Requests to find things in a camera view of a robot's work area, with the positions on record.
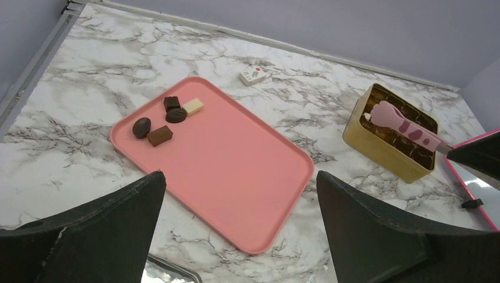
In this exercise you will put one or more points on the dark oval chocolate left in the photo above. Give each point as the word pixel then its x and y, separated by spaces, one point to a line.
pixel 141 128

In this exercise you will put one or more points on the brown rectangular chocolate bar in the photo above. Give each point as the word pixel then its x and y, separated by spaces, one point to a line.
pixel 159 136

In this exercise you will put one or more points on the dark oval chocolate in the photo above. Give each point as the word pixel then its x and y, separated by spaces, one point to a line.
pixel 176 115
pixel 141 128

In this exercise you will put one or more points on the pink silicone tongs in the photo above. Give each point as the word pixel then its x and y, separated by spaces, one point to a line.
pixel 387 115

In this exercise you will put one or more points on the pink plastic tray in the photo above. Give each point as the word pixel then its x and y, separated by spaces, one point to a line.
pixel 225 164

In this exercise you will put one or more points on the dark diamond chocolate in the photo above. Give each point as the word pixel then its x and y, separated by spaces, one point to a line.
pixel 171 103

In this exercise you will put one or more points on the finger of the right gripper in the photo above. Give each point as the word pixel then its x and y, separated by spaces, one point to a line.
pixel 481 155

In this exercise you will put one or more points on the small white card box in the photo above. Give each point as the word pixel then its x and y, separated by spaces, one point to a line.
pixel 252 75

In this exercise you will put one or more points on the silver tin lid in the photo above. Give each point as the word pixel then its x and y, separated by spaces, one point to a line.
pixel 161 270

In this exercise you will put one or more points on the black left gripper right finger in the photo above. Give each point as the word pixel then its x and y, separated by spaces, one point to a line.
pixel 373 241

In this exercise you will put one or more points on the gold chocolate tin box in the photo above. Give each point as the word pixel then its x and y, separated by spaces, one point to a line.
pixel 394 152

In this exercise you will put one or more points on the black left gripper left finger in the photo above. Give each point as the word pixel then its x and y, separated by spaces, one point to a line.
pixel 104 240

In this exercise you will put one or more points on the dark oval chocolate centre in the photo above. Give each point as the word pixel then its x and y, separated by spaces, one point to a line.
pixel 176 115

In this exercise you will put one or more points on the pink framed whiteboard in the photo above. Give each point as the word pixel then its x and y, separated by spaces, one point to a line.
pixel 481 199

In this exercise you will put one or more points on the white flat chocolate upper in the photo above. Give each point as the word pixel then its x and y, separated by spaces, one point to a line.
pixel 192 106

